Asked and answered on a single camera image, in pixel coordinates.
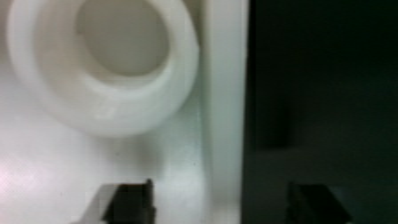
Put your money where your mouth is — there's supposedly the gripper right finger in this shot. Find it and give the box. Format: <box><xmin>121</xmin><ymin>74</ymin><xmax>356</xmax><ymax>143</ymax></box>
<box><xmin>287</xmin><ymin>183</ymin><xmax>354</xmax><ymax>224</ymax></box>

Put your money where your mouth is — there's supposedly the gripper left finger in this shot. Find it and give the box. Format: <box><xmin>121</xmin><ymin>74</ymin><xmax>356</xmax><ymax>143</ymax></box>
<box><xmin>88</xmin><ymin>179</ymin><xmax>157</xmax><ymax>224</ymax></box>

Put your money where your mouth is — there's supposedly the white square tabletop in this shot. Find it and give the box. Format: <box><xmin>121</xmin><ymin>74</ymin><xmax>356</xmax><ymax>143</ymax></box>
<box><xmin>0</xmin><ymin>0</ymin><xmax>249</xmax><ymax>224</ymax></box>

